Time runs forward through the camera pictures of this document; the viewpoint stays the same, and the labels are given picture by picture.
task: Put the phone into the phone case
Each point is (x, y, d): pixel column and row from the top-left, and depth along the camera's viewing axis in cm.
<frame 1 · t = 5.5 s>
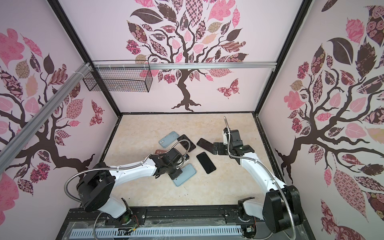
left hand: (177, 172, 87), fingers closed
right hand: (220, 145, 86), fingers open
light blue case far: (168, 139, 107), on the table
black phone far right: (205, 144, 103), on the table
black phone: (205, 162, 94), on the table
light blue phone case: (187, 172, 89), point 2 cm above the table

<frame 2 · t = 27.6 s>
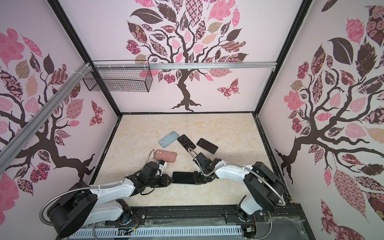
left hand: (172, 184, 85), fingers closed
right hand: (194, 181, 85), fingers closed
black phone: (182, 180, 85), point 3 cm above the table
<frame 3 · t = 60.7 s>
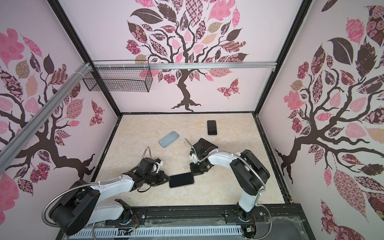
left hand: (170, 182, 85), fingers closed
right hand: (191, 174, 88), fingers closed
black phone: (211, 126, 114), on the table
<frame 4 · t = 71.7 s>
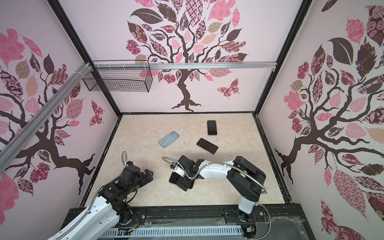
left hand: (147, 178, 82), fingers open
right hand: (183, 177, 87), fingers open
